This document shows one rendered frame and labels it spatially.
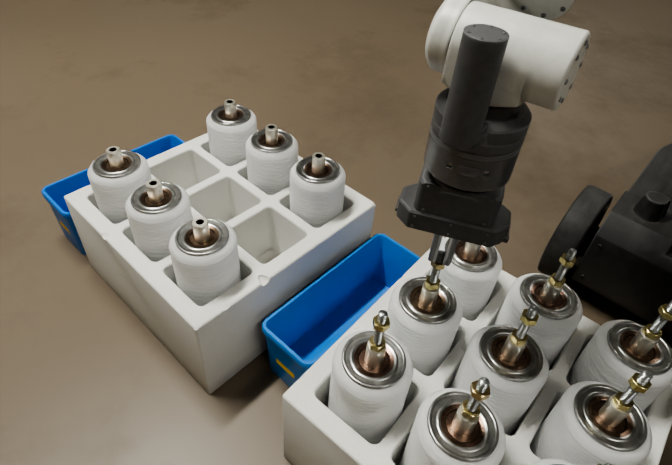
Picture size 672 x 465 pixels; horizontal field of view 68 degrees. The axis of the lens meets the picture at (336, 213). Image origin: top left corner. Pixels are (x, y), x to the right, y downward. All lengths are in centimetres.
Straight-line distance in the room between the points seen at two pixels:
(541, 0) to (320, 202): 47
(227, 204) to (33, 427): 48
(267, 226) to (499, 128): 56
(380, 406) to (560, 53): 40
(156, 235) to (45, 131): 79
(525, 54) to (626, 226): 61
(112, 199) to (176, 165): 19
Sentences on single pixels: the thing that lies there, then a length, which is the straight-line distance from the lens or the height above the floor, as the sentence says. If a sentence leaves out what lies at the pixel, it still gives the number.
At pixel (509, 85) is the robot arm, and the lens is 44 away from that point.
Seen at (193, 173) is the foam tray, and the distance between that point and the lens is 108.
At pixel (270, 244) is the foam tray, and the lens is 95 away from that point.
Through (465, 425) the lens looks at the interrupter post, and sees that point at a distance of 57.
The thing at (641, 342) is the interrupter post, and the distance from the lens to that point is 72.
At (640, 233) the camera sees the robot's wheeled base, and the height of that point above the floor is 20.
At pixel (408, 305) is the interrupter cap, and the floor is 25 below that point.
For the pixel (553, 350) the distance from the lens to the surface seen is 76.
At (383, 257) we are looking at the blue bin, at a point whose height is 7.
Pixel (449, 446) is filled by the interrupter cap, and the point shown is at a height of 25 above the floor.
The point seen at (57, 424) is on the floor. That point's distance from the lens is 92.
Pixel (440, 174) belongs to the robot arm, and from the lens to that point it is 49.
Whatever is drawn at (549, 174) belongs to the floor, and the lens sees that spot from 143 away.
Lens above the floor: 76
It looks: 42 degrees down
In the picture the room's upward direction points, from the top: 5 degrees clockwise
